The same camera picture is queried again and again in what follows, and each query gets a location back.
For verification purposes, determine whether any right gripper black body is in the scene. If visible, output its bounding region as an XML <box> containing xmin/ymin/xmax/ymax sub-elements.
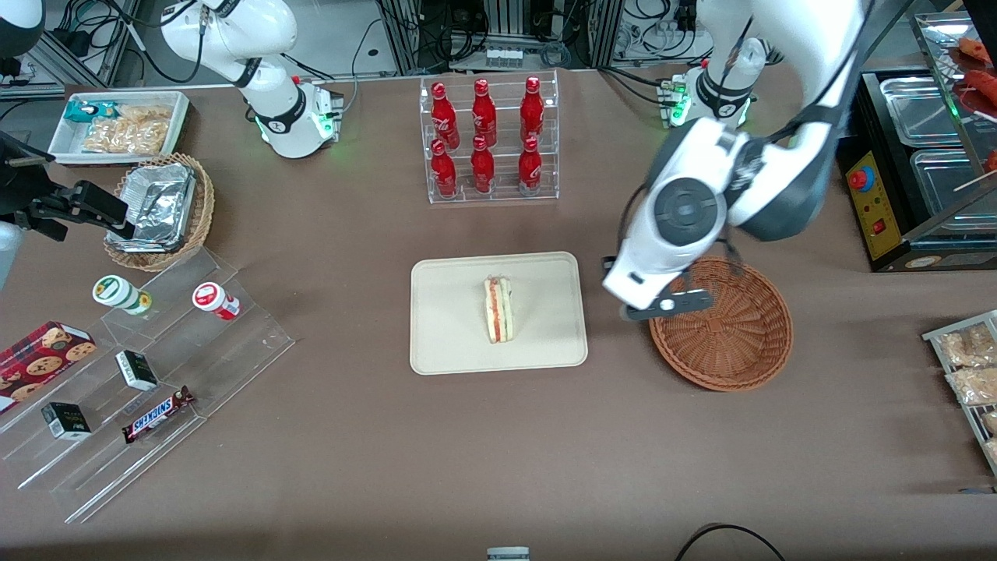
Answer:
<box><xmin>0</xmin><ymin>131</ymin><xmax>55</xmax><ymax>219</ymax></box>

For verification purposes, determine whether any triangle sandwich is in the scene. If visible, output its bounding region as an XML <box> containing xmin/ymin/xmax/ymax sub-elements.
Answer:
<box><xmin>483</xmin><ymin>274</ymin><xmax>515</xmax><ymax>344</ymax></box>

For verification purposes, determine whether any brown wicker basket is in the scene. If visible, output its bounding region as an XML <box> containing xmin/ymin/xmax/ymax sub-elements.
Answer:
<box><xmin>648</xmin><ymin>256</ymin><xmax>794</xmax><ymax>392</ymax></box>

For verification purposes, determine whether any light wicker basket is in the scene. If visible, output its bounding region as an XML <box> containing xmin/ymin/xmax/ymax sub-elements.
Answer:
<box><xmin>104</xmin><ymin>153</ymin><xmax>216</xmax><ymax>272</ymax></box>

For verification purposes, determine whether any beige rectangular tray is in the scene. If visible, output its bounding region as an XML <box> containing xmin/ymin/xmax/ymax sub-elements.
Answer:
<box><xmin>410</xmin><ymin>251</ymin><xmax>589</xmax><ymax>376</ymax></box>

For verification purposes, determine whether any tray with packaged snacks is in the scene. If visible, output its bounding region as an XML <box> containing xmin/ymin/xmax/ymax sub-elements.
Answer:
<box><xmin>921</xmin><ymin>310</ymin><xmax>997</xmax><ymax>478</ymax></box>

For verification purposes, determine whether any white plastic bin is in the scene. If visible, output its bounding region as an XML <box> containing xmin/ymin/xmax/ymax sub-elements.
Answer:
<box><xmin>47</xmin><ymin>90</ymin><xmax>192</xmax><ymax>166</ymax></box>

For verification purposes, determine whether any aluminium foil container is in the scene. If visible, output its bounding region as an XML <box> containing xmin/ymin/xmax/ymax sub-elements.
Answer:
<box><xmin>109</xmin><ymin>161</ymin><xmax>197</xmax><ymax>254</ymax></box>

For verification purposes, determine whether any green lid sunflower jar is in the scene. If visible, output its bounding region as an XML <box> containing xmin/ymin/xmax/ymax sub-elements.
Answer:
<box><xmin>92</xmin><ymin>274</ymin><xmax>153</xmax><ymax>316</ymax></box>

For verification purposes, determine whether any teal snack packet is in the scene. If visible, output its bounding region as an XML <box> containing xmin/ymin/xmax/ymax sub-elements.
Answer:
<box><xmin>64</xmin><ymin>100</ymin><xmax>118</xmax><ymax>125</ymax></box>

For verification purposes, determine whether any red plaid cookie box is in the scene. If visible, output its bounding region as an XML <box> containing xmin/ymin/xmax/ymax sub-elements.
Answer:
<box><xmin>0</xmin><ymin>321</ymin><xmax>98</xmax><ymax>414</ymax></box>

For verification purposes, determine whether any red lid white jar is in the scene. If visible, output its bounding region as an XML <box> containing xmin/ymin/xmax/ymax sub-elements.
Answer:
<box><xmin>192</xmin><ymin>282</ymin><xmax>241</xmax><ymax>322</ymax></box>

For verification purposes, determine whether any small black carton box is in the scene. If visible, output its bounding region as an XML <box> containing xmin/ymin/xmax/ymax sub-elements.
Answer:
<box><xmin>41</xmin><ymin>402</ymin><xmax>93</xmax><ymax>442</ymax></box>
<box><xmin>115</xmin><ymin>350</ymin><xmax>159</xmax><ymax>392</ymax></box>

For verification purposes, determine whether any clear acrylic bottle rack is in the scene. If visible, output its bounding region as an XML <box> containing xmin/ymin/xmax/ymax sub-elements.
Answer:
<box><xmin>419</xmin><ymin>70</ymin><xmax>560</xmax><ymax>205</ymax></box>

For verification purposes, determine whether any red cola bottle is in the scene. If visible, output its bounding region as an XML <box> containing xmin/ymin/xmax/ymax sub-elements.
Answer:
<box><xmin>471</xmin><ymin>78</ymin><xmax>498</xmax><ymax>149</ymax></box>
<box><xmin>431</xmin><ymin>139</ymin><xmax>459</xmax><ymax>199</ymax></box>
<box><xmin>520</xmin><ymin>76</ymin><xmax>544</xmax><ymax>143</ymax></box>
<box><xmin>517</xmin><ymin>136</ymin><xmax>544</xmax><ymax>196</ymax></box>
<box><xmin>470</xmin><ymin>135</ymin><xmax>496</xmax><ymax>196</ymax></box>
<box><xmin>431</xmin><ymin>82</ymin><xmax>460</xmax><ymax>150</ymax></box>

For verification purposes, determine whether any clear acrylic stepped shelf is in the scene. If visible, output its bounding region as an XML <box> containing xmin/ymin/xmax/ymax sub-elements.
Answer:
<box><xmin>0</xmin><ymin>245</ymin><xmax>295</xmax><ymax>524</ymax></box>

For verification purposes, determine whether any black food warmer machine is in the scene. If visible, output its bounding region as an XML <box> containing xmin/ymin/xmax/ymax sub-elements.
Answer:
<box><xmin>837</xmin><ymin>66</ymin><xmax>997</xmax><ymax>273</ymax></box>

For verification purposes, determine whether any Snickers chocolate bar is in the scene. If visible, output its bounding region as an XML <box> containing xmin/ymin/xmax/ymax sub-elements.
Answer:
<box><xmin>122</xmin><ymin>386</ymin><xmax>196</xmax><ymax>445</ymax></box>

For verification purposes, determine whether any steel food pan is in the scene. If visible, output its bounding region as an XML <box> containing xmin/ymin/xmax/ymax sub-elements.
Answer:
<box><xmin>879</xmin><ymin>76</ymin><xmax>963</xmax><ymax>147</ymax></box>
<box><xmin>910</xmin><ymin>148</ymin><xmax>997</xmax><ymax>235</ymax></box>

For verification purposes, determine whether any clear glass display cover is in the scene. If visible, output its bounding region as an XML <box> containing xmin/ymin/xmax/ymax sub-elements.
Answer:
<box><xmin>910</xmin><ymin>9</ymin><xmax>997</xmax><ymax>184</ymax></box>

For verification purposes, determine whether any black cable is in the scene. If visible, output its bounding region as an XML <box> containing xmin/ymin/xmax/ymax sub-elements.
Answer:
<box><xmin>674</xmin><ymin>524</ymin><xmax>787</xmax><ymax>561</ymax></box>

